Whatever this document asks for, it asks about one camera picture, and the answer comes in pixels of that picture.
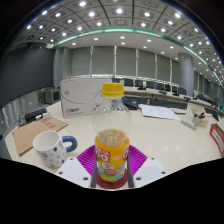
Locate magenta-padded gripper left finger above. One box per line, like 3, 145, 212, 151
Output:
54, 143, 100, 190

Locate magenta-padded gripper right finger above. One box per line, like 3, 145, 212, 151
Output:
125, 143, 168, 190

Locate yellow-capped clear drink bottle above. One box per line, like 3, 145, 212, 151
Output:
92, 82, 132, 184

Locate white paper sheets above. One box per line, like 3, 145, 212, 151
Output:
139, 103, 180, 121

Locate black tablet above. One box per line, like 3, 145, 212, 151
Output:
121, 96, 140, 111

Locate large white cardboard box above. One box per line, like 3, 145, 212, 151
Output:
59, 78, 113, 119

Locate white power strip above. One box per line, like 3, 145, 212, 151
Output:
180, 118, 200, 131

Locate small open beige box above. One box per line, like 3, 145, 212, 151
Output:
184, 102, 210, 128

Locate grey boxy monitor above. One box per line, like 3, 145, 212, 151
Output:
44, 88, 62, 105

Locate cardboard box with red label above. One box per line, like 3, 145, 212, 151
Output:
209, 123, 224, 158

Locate round ceiling lights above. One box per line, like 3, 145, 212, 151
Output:
16, 0, 224, 81

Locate white dotted mug blue handle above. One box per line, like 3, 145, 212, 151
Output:
32, 130, 79, 169

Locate black device with cables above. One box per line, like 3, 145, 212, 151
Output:
24, 107, 48, 124

